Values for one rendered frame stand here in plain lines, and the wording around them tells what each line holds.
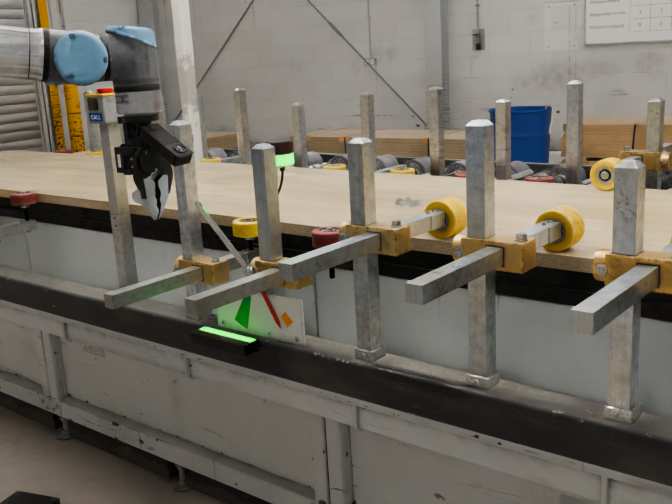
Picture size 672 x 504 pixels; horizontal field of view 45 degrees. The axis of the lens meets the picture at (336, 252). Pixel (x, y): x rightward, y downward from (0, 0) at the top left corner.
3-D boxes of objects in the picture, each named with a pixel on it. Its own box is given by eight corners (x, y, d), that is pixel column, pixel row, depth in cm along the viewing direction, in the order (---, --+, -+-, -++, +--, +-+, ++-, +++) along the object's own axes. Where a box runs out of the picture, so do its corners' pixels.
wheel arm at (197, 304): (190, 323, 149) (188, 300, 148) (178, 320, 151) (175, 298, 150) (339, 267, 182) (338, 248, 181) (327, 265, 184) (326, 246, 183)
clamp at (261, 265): (297, 290, 166) (295, 266, 165) (249, 281, 175) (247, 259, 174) (314, 283, 171) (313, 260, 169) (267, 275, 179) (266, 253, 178)
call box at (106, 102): (105, 127, 193) (101, 93, 191) (88, 126, 197) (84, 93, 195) (130, 124, 198) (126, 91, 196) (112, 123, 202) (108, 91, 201)
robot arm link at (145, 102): (170, 88, 162) (131, 92, 155) (172, 113, 164) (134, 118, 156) (141, 89, 168) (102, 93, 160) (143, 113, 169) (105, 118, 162)
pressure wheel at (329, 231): (334, 284, 178) (331, 233, 175) (307, 279, 183) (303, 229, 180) (357, 275, 184) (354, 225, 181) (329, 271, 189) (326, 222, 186)
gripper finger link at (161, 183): (153, 214, 172) (148, 171, 170) (172, 217, 169) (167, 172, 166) (141, 217, 170) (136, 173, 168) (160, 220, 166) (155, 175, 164)
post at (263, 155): (280, 368, 176) (262, 145, 164) (268, 365, 178) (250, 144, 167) (290, 363, 179) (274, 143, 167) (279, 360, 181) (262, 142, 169)
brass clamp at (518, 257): (521, 275, 133) (521, 245, 131) (449, 265, 141) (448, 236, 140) (538, 266, 137) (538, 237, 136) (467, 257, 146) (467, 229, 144)
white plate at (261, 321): (303, 347, 169) (300, 300, 166) (217, 326, 185) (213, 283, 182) (305, 346, 169) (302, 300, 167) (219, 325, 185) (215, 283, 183)
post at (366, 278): (373, 384, 160) (361, 139, 149) (359, 381, 162) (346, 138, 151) (383, 378, 163) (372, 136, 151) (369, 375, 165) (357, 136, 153)
